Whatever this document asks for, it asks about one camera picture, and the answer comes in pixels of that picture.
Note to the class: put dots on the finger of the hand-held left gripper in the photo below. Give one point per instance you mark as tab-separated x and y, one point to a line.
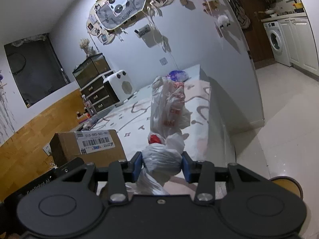
67	169

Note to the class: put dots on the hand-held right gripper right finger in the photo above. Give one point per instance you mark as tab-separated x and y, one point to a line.
185	168

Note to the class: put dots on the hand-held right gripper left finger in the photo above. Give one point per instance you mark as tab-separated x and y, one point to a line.
136	166

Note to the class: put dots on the labelled cardboard box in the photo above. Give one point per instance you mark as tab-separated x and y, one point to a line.
67	151

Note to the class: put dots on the white plastic bag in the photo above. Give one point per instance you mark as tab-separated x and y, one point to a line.
164	109

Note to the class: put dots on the yellow plastic bin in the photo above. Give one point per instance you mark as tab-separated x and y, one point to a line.
289	184

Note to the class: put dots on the small orange holder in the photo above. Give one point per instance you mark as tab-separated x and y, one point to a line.
82	118

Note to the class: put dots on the long white cabinet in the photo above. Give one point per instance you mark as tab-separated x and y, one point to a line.
219	119

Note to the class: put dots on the small water bottle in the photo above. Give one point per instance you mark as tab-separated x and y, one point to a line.
89	105

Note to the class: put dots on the dark drawer organizer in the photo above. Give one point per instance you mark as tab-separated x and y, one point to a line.
98	97

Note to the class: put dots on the white fan heater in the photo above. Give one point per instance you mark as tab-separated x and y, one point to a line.
121	87

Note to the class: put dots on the purple snack bag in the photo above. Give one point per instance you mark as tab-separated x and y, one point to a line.
178	76

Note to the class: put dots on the glass fish tank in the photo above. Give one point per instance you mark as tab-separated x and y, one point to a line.
91	69

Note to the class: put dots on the dark window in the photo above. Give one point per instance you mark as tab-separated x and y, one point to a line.
35	69

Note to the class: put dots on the dried flower bunch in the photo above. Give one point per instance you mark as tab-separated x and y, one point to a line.
86	46

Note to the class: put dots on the brown wooden door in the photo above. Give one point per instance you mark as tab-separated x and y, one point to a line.
256	37

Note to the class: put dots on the white washing machine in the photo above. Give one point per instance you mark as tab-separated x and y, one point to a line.
278	42

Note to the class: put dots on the brown hanging bag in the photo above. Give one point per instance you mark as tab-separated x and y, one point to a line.
241	12

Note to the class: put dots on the white kitchen cabinets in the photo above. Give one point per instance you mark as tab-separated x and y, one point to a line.
299	47

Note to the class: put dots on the wall power outlet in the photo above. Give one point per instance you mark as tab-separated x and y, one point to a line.
47	149

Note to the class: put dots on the white wall switch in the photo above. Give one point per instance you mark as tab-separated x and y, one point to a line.
163	61

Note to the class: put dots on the small wooden wall shelf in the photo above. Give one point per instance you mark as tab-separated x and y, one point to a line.
142	31

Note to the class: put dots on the white plush wall toy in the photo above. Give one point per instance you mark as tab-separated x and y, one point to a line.
223	21

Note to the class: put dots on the wall photo collage banner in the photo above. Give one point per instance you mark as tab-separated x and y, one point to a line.
124	7

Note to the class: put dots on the small wooden wall block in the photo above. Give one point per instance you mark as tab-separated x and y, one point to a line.
184	1

